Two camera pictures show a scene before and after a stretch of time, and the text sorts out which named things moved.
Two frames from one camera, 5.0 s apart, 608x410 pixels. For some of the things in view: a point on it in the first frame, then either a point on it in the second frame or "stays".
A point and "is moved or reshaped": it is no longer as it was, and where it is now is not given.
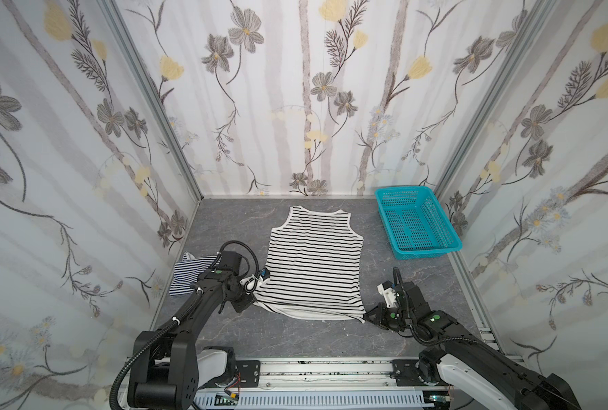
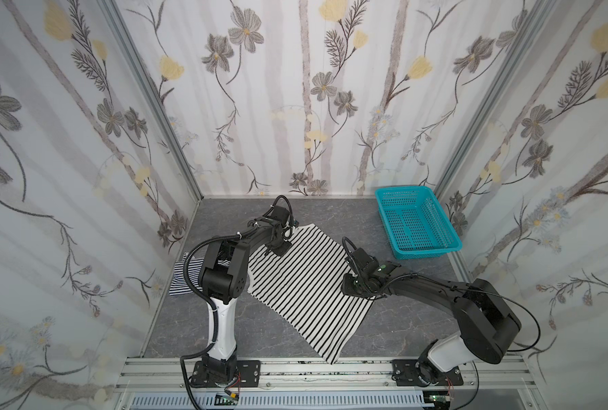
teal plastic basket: x=415 y=222 stays
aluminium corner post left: x=129 y=44 stays
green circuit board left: x=225 y=401 stays
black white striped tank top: x=313 y=266 is moved or reshaped
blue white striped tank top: x=186 y=272 stays
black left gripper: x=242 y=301 -> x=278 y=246
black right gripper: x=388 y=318 -> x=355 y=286
